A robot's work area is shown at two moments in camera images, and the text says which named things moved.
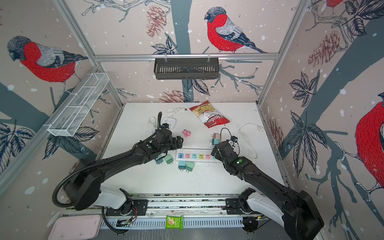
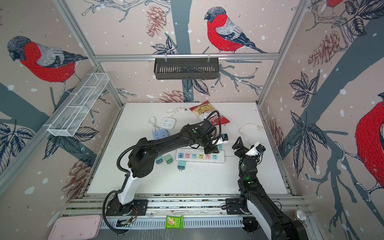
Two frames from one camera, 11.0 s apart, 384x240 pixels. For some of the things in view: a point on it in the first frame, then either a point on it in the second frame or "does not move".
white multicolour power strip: (195, 155) does not move
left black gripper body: (171, 145) -> (209, 147)
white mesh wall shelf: (67, 123) does not move
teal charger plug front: (182, 165) does not move
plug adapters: (165, 125) -> (224, 137)
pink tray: (76, 227) does not move
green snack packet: (172, 222) does not move
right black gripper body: (218, 155) -> (245, 160)
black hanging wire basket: (188, 68) does not move
